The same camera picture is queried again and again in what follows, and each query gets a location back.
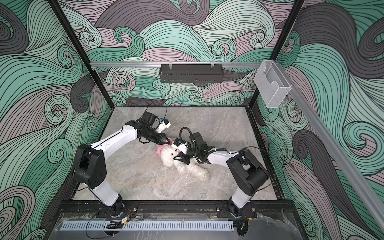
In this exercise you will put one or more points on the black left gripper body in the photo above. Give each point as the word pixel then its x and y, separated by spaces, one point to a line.
pixel 155 137

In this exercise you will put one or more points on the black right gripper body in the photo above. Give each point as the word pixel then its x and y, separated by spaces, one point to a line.
pixel 190 154

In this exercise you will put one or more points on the pink knitted bear sweater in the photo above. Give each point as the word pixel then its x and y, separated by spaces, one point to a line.
pixel 161 147

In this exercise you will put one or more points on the white plush teddy bear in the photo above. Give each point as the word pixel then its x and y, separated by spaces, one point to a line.
pixel 169 159

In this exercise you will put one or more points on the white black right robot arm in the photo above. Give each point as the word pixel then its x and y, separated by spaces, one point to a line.
pixel 247 171

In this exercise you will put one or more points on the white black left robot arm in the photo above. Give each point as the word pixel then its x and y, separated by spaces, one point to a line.
pixel 89 165

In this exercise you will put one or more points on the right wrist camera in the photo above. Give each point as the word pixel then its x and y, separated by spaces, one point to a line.
pixel 182 146

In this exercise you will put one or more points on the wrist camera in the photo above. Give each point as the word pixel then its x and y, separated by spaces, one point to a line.
pixel 182 146
pixel 164 124

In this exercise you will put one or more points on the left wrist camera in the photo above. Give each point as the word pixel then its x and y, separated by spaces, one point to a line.
pixel 164 124

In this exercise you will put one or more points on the black perforated wall tray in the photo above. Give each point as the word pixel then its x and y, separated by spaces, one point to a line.
pixel 191 74

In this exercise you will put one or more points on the white slotted cable duct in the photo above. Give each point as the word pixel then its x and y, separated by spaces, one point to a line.
pixel 150 226

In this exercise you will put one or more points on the black enclosure corner post right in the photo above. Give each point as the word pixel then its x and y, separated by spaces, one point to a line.
pixel 286 30

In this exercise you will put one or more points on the black enclosure corner post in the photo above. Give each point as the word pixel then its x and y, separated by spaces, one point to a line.
pixel 286 30
pixel 78 47

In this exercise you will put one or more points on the aluminium rail back wall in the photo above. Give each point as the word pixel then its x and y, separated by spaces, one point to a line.
pixel 136 64

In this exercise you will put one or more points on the aluminium rail wall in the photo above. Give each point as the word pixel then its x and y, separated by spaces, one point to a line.
pixel 365 191
pixel 136 64

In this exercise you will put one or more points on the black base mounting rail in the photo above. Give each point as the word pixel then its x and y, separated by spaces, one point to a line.
pixel 218 208

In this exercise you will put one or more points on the clear plastic wall bin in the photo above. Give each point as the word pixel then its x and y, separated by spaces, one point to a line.
pixel 272 83

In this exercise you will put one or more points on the black enclosure corner post left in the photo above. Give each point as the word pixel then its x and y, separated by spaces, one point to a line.
pixel 78 47

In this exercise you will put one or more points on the aluminium rail right wall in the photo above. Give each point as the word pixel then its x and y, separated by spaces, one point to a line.
pixel 365 191

